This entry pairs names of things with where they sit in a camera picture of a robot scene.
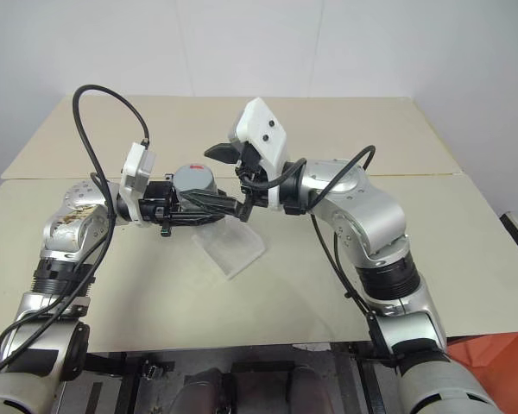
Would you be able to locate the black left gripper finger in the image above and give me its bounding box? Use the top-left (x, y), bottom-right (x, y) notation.
top-left (179, 191), bottom-right (243, 216)
top-left (168, 210), bottom-right (226, 227)

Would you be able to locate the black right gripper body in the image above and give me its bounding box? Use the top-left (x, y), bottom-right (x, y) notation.
top-left (236, 143), bottom-right (272, 207)

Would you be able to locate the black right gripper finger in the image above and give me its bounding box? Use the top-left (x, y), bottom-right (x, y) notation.
top-left (203, 142), bottom-right (243, 165)
top-left (236, 193), bottom-right (256, 223)

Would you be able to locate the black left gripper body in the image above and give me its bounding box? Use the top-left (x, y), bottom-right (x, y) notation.
top-left (136, 173), bottom-right (178, 238)

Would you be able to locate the clear jar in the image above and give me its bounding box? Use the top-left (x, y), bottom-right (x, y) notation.
top-left (174, 189), bottom-right (226, 216)

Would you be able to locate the clear plastic bag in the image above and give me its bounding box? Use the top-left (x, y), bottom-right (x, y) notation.
top-left (190, 214), bottom-right (267, 282)

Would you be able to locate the dark rounded shape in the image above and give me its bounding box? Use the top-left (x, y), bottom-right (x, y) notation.
top-left (184, 366), bottom-right (243, 414)

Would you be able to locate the orange red object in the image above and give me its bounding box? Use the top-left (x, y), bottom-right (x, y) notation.
top-left (445, 253), bottom-right (518, 414)

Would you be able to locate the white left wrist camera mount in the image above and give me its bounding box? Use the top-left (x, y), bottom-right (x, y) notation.
top-left (119, 141), bottom-right (157, 228)

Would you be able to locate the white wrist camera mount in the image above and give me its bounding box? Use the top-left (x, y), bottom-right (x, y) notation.
top-left (119, 141), bottom-right (157, 228)
top-left (226, 97), bottom-right (289, 212)

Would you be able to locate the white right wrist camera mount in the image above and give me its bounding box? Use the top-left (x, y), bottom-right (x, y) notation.
top-left (226, 97), bottom-right (289, 212)

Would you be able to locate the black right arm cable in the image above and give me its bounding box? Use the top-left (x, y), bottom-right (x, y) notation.
top-left (237, 145), bottom-right (401, 361)

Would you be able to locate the black table frame bar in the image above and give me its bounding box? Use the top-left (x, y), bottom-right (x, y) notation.
top-left (85, 339), bottom-right (398, 363)

